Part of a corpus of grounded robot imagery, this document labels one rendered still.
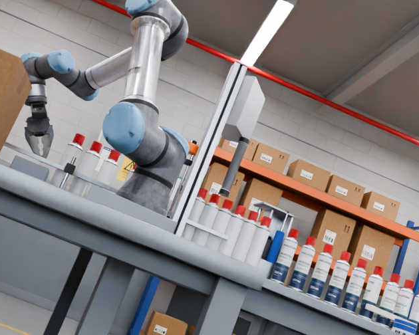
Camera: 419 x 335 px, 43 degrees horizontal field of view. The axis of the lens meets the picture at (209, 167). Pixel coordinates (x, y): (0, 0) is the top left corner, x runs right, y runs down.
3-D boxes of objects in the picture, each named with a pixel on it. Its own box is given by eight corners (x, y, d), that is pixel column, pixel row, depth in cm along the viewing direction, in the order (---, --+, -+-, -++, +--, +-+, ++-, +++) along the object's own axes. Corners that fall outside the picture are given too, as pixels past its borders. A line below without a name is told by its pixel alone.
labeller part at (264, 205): (282, 218, 209) (283, 216, 209) (294, 217, 198) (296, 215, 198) (253, 205, 206) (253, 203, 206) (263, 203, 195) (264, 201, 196)
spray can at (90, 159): (80, 202, 175) (104, 147, 180) (80, 201, 170) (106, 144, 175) (65, 196, 174) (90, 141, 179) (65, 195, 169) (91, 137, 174)
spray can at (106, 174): (98, 210, 178) (122, 155, 182) (99, 209, 173) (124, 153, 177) (84, 204, 177) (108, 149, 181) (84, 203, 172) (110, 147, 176)
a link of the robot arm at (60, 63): (84, 62, 176) (60, 70, 181) (61, 42, 168) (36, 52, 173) (80, 82, 173) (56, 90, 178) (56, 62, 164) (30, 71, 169)
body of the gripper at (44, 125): (51, 137, 180) (48, 103, 181) (51, 132, 172) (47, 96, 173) (28, 139, 178) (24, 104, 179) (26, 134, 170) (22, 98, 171)
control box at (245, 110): (247, 145, 187) (265, 99, 192) (236, 126, 172) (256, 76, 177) (222, 139, 191) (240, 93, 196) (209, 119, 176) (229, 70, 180)
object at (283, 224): (261, 279, 203) (283, 217, 209) (275, 282, 191) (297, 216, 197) (229, 266, 201) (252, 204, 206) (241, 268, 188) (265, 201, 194)
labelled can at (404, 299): (403, 335, 200) (418, 284, 204) (401, 334, 196) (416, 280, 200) (390, 330, 203) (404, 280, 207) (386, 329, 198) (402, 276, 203)
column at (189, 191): (170, 253, 167) (243, 70, 182) (173, 254, 163) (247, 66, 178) (157, 248, 166) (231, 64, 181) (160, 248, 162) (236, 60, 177)
